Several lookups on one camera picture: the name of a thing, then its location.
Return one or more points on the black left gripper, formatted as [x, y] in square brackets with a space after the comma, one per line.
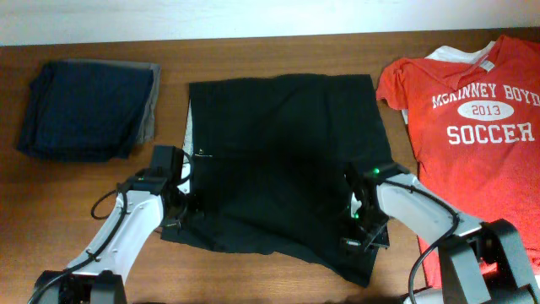
[178, 207]

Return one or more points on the white garment under red shirt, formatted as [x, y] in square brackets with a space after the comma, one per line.
[445, 76]

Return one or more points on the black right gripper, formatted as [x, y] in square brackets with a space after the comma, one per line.
[364, 236]

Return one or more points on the red soccer t-shirt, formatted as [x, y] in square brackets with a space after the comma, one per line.
[482, 155]

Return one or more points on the folded grey garment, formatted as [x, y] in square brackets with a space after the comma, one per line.
[147, 126]

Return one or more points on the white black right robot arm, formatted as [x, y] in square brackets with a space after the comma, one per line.
[480, 262]

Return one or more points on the black shorts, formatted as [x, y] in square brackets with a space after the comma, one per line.
[269, 159]

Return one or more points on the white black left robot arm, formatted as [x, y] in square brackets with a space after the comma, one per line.
[154, 197]

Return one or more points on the folded navy blue garment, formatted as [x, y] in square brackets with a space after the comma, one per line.
[84, 112]

